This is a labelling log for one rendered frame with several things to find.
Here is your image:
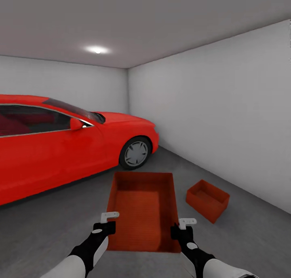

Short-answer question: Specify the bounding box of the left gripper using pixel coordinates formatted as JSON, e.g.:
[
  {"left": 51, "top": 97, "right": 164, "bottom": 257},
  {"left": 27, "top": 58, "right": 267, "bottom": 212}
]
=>
[{"left": 93, "top": 221, "right": 116, "bottom": 235}]

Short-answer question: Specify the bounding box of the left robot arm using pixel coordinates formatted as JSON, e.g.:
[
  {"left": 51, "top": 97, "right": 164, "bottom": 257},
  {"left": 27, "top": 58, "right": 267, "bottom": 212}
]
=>
[{"left": 40, "top": 212, "right": 120, "bottom": 278}]

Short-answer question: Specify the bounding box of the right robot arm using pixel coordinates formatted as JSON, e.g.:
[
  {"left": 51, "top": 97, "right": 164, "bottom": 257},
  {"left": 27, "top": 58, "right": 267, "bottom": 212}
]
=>
[{"left": 171, "top": 218, "right": 257, "bottom": 278}]

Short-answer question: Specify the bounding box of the storage box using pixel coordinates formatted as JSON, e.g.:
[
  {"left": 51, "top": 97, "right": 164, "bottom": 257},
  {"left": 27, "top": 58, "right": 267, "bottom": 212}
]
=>
[
  {"left": 106, "top": 172, "right": 181, "bottom": 253},
  {"left": 186, "top": 180, "right": 230, "bottom": 224}
]

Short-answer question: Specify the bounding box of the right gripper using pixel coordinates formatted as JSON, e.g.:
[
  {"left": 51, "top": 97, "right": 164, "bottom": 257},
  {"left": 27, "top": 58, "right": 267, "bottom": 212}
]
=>
[{"left": 171, "top": 225, "right": 193, "bottom": 241}]

